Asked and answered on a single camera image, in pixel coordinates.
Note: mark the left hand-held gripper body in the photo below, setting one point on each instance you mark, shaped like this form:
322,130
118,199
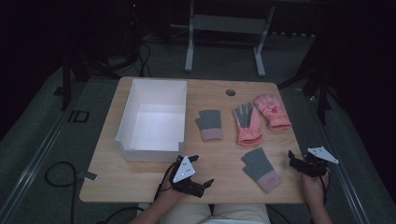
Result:
184,171

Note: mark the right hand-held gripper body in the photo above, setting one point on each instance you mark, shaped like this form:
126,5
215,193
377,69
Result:
313,166

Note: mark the grey pink-cuffed glove red logo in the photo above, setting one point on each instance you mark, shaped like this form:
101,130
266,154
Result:
260,168

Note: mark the pink glove cartoon print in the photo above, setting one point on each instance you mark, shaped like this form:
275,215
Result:
274,112

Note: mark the white rectangular box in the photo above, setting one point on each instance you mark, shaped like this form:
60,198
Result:
157,124

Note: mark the pink glove grey palm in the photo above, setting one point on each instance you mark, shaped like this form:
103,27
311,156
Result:
249,127

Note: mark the person's right hand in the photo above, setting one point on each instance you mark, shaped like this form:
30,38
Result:
314,188

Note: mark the person's left hand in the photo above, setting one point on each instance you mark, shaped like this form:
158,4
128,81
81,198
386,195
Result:
171,194

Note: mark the person's beige trousers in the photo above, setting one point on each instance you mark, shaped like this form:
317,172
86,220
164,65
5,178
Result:
214,214

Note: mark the grey table grommet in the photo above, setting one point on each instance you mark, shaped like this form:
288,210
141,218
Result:
230,92

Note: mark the black tripod stand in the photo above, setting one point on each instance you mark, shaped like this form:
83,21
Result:
81,67
317,77

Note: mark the metal floor rail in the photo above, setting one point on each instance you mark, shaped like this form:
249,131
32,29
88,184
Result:
339,168
34,161

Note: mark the black rectangular floor frame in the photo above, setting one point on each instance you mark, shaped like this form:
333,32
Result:
79,116

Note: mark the white metal desk frame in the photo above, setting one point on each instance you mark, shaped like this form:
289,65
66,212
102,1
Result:
227,24

